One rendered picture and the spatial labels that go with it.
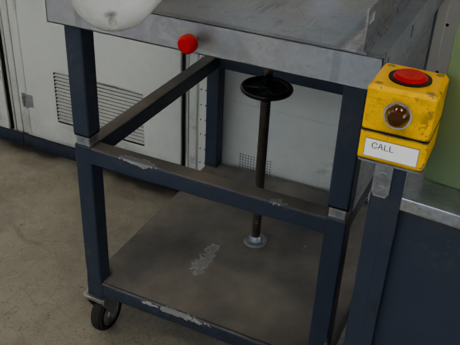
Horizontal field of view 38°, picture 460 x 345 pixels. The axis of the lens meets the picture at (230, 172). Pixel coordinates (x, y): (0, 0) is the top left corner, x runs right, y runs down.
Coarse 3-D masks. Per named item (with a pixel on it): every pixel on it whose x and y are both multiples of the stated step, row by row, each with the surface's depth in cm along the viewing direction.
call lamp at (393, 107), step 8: (392, 104) 75; (400, 104) 75; (384, 112) 76; (392, 112) 75; (400, 112) 74; (408, 112) 75; (384, 120) 77; (392, 120) 75; (400, 120) 75; (408, 120) 75; (392, 128) 77; (400, 128) 76
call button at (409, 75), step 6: (396, 72) 77; (402, 72) 78; (408, 72) 78; (414, 72) 78; (420, 72) 78; (396, 78) 77; (402, 78) 76; (408, 78) 76; (414, 78) 76; (420, 78) 76; (426, 78) 77
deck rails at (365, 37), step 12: (384, 0) 102; (396, 0) 112; (408, 0) 122; (372, 12) 97; (384, 12) 105; (396, 12) 114; (372, 24) 99; (384, 24) 107; (360, 36) 104; (372, 36) 102; (348, 48) 99; (360, 48) 100
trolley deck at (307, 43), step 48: (48, 0) 120; (192, 0) 118; (240, 0) 119; (288, 0) 120; (336, 0) 122; (432, 0) 127; (240, 48) 107; (288, 48) 103; (336, 48) 100; (384, 48) 101
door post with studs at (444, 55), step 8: (456, 0) 155; (456, 8) 155; (448, 16) 157; (456, 16) 156; (448, 24) 158; (456, 24) 157; (448, 32) 159; (448, 40) 160; (440, 48) 161; (448, 48) 160; (440, 56) 162; (448, 56) 161; (440, 64) 163; (448, 64) 162; (440, 72) 164
